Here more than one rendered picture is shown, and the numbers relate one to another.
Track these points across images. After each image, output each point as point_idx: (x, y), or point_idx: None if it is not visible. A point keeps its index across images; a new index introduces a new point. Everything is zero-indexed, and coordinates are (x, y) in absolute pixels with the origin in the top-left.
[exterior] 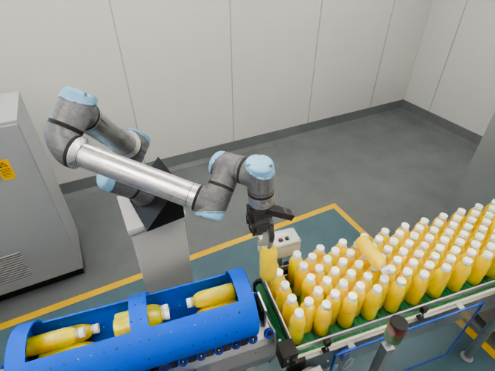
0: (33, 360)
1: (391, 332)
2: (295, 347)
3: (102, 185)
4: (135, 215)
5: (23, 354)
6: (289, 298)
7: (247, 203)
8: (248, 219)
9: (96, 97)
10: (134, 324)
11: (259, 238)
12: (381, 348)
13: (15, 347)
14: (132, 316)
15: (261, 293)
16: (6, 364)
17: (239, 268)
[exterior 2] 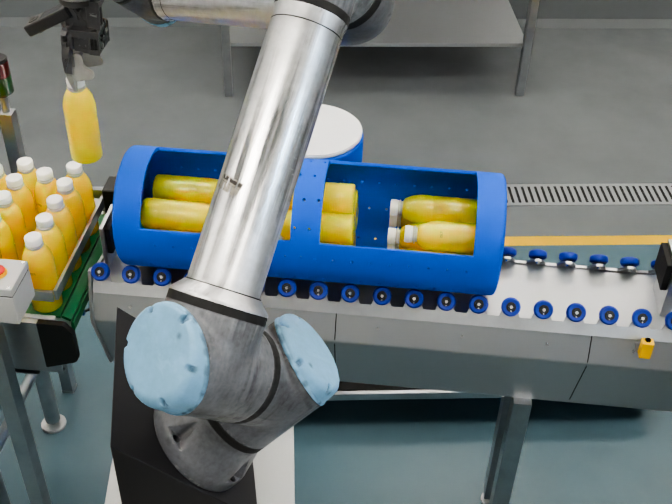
0: (464, 170)
1: (9, 68)
2: (107, 181)
3: (324, 343)
4: (259, 451)
5: (479, 173)
6: (68, 181)
7: (95, 2)
8: (104, 21)
9: None
10: (322, 160)
11: (14, 283)
12: (14, 118)
13: (490, 178)
14: (321, 164)
15: (76, 303)
16: (499, 173)
17: (119, 186)
